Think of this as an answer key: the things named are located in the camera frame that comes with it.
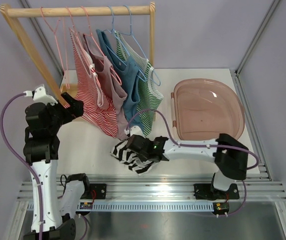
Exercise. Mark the wooden clothes rack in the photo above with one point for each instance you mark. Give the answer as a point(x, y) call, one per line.
point(12, 15)

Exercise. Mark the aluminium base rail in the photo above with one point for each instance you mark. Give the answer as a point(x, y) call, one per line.
point(180, 187)

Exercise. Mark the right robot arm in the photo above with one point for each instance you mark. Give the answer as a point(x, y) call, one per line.
point(228, 154)

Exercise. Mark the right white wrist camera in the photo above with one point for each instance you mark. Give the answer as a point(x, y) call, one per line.
point(134, 130)

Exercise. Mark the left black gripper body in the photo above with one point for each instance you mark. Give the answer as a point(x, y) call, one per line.
point(59, 114)

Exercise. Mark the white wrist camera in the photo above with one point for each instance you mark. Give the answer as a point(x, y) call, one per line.
point(39, 94)
point(134, 130)

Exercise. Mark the pink hanger under mauve top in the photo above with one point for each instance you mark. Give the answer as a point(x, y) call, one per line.
point(89, 22)

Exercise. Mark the black white striped tank top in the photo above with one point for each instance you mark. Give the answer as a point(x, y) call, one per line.
point(130, 159)

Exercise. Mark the red white striped tank top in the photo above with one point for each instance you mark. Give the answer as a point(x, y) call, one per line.
point(98, 108)

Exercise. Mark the blue hanger under green top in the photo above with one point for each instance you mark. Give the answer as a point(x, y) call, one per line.
point(133, 36)

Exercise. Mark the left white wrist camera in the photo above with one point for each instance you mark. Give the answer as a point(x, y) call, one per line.
point(39, 94)

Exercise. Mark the white slotted cable duct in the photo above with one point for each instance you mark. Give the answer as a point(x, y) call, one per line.
point(146, 207)

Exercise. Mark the right aluminium frame post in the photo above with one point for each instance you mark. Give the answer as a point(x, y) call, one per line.
point(257, 36)

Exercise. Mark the pink wire hanger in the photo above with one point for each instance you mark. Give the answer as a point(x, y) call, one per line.
point(62, 54)

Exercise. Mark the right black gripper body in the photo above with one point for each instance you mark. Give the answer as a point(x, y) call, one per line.
point(143, 157)

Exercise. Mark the green white striped tank top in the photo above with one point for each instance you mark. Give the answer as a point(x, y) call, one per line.
point(150, 97)

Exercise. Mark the aluminium frame post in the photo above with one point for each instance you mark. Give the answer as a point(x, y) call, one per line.
point(41, 36)
point(257, 36)

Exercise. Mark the pink plastic basin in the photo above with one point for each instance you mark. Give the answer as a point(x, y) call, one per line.
point(204, 108)

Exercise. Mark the pink hanger under red top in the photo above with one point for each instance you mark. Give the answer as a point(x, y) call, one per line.
point(71, 17)

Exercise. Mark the blue tank top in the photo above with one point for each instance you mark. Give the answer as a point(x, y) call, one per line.
point(128, 73)

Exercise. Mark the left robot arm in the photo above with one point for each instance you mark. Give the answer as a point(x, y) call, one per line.
point(53, 217)

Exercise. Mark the left aluminium frame post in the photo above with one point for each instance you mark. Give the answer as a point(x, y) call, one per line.
point(41, 36)

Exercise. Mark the mauve tank top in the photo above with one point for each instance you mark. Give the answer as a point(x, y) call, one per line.
point(109, 81)

